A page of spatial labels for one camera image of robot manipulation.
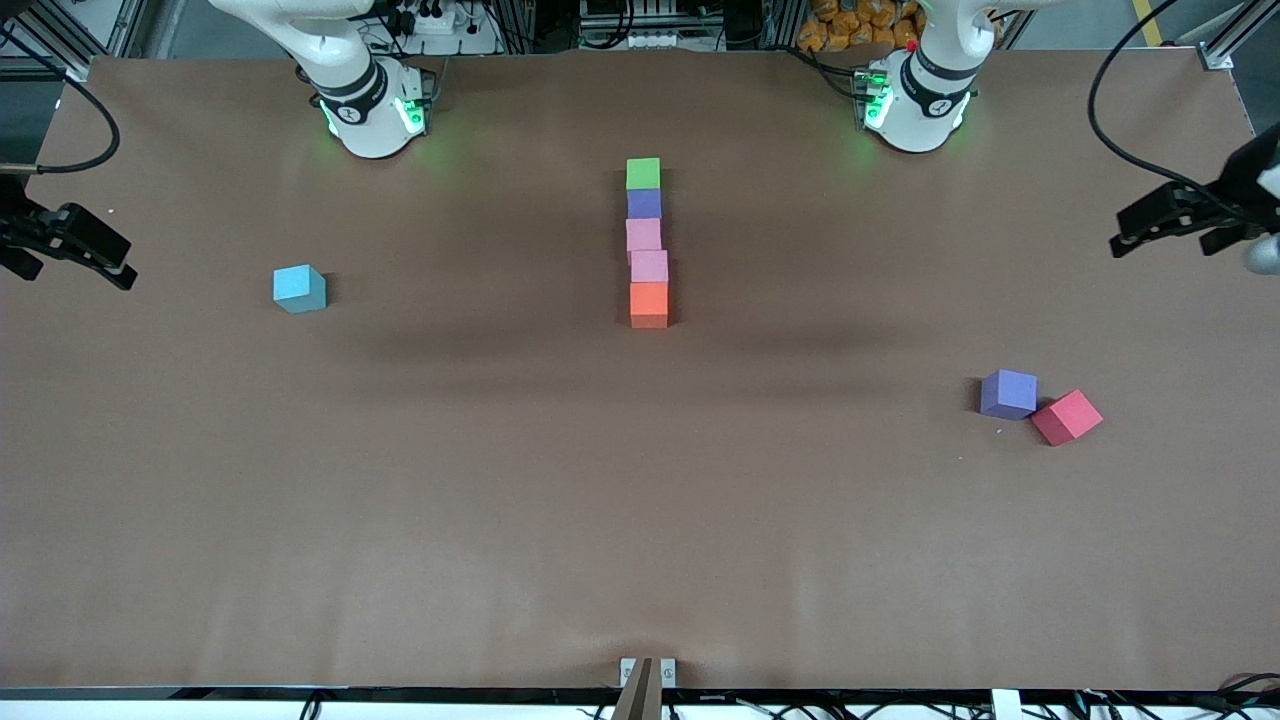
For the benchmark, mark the pink foam cube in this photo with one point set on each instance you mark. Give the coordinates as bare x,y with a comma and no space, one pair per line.
650,267
643,235

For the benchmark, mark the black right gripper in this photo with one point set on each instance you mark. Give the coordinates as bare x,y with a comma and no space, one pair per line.
22,228

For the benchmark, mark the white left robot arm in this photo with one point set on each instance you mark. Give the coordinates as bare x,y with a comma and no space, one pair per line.
920,100

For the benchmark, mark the small metal bracket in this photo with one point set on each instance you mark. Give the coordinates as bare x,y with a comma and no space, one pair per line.
628,672

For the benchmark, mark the light blue foam cube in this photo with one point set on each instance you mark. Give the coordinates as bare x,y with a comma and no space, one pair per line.
298,288

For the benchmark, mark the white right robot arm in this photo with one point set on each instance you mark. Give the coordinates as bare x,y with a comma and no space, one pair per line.
360,100

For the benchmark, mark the orange lumpy bundle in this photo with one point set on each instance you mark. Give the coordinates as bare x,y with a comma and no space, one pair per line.
850,25

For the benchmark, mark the brown table cover sheet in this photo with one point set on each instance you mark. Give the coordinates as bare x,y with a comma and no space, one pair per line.
640,600

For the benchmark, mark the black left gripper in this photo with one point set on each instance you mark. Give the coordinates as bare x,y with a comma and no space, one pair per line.
1243,192

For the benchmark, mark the white power strip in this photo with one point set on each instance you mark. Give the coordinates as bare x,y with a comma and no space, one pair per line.
435,20

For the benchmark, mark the green foam cube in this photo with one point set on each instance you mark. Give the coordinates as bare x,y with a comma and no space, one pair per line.
644,174

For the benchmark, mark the aluminium frame corner post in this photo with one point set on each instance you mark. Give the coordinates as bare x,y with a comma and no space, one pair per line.
75,68
1215,55

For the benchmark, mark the metal equipment rack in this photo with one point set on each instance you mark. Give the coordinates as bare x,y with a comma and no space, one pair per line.
630,25

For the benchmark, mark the orange foam cube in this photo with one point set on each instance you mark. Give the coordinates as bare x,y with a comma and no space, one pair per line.
649,305

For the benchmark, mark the red foam cube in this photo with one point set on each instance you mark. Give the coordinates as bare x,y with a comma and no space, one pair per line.
1067,418

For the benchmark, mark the white table edge rail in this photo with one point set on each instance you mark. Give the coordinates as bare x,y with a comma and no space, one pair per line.
100,712

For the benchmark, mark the purple foam cube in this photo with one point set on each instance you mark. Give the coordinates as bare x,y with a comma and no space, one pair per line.
1008,393
645,205

